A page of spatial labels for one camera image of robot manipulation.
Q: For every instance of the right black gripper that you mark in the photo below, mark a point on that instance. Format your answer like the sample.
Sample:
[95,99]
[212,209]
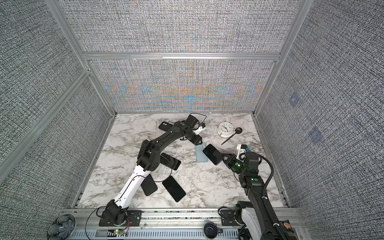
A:
[230,161]

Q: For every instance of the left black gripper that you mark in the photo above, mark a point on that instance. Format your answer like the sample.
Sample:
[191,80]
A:
[196,141]

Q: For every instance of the light blue phone case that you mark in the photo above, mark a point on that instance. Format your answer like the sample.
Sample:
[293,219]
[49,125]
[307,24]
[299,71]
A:
[200,156]

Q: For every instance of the black screen purple phone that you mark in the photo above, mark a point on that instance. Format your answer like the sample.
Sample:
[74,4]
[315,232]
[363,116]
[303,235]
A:
[213,154]

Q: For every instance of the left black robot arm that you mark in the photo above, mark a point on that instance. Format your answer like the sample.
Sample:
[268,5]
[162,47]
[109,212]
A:
[149,158]

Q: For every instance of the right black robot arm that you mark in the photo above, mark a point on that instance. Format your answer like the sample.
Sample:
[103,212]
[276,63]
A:
[260,220]

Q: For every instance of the black phone centre screen up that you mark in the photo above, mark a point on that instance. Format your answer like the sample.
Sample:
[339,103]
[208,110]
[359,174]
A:
[170,161]

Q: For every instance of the black phone screen up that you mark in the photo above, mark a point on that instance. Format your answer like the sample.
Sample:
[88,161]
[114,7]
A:
[174,189]
[170,161]

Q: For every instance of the black phone case back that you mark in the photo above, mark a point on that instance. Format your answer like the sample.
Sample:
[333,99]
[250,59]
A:
[166,127]

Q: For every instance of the black phone case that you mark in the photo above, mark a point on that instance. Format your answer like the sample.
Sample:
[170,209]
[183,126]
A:
[149,186]
[166,127]

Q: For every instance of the black phone front screen up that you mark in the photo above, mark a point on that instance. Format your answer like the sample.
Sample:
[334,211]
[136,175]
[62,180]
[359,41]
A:
[174,189]

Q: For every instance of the black phone case front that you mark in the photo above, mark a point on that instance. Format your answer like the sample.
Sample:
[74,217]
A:
[149,186]

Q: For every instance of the white round clock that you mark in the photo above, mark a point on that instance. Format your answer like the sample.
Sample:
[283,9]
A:
[225,130]

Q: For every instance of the black round-head spoon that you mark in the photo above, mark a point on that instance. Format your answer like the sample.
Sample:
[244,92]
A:
[238,131]

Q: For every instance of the black round knob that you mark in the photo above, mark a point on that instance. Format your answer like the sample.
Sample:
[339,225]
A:
[211,230]

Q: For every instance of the small green circuit board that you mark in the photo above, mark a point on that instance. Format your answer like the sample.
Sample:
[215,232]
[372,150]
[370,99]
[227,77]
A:
[119,232]

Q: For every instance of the black fan left corner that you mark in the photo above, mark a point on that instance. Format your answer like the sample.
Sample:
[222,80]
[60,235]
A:
[62,228]

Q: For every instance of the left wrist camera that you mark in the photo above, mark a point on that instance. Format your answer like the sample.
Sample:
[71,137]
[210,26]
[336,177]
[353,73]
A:
[195,124]

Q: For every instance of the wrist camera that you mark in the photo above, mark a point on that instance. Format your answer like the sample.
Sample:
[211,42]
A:
[195,124]
[250,160]

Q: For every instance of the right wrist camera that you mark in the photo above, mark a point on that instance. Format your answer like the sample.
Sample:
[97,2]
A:
[250,160]

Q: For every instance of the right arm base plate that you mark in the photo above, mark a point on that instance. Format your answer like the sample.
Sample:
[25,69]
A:
[228,218]

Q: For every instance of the aluminium front rail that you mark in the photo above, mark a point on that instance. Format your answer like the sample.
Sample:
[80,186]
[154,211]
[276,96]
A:
[156,224]

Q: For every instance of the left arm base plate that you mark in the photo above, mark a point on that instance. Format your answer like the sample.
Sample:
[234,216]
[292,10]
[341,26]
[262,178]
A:
[128,217]

